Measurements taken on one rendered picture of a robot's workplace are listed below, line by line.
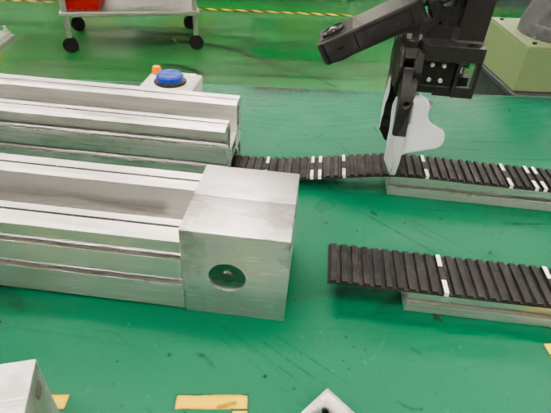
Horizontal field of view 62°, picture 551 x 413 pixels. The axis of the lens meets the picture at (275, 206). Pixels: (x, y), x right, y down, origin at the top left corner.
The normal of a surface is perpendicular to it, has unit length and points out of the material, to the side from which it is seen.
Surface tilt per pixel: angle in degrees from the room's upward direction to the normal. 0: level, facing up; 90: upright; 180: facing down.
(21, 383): 0
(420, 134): 73
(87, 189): 90
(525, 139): 0
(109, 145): 90
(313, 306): 0
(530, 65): 90
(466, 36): 90
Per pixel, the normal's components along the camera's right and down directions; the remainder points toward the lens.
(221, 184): 0.05, -0.80
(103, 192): -0.11, 0.59
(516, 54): -1.00, -0.02
